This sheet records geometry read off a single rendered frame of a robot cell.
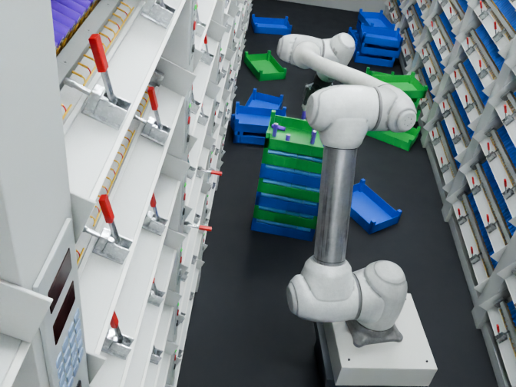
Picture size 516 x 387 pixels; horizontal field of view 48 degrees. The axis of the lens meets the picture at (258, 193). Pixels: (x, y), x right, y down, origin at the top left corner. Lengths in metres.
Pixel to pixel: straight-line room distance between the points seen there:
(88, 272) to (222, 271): 1.88
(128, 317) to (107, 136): 0.40
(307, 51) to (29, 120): 1.82
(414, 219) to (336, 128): 1.51
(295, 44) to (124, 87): 1.54
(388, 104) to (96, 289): 1.20
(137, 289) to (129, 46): 0.40
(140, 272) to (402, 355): 1.26
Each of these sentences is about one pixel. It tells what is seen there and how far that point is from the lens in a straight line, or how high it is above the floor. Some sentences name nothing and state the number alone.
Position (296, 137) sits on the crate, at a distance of 2.58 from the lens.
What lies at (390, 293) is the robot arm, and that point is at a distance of 1.89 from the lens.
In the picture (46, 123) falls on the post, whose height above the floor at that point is 1.65.
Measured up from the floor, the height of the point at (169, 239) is 0.96.
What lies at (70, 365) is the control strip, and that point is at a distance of 0.53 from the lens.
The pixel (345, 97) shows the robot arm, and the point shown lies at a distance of 1.67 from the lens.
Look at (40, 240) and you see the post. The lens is 0.40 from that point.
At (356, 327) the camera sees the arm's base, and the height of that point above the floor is 0.33.
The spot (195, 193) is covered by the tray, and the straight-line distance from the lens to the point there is 1.78.
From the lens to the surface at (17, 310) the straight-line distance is 0.40.
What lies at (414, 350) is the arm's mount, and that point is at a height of 0.30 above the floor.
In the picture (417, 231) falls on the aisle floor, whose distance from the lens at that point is 3.04.
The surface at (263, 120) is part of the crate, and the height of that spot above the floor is 0.08.
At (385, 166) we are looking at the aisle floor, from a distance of 3.44.
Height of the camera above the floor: 1.86
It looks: 38 degrees down
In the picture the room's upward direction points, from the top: 9 degrees clockwise
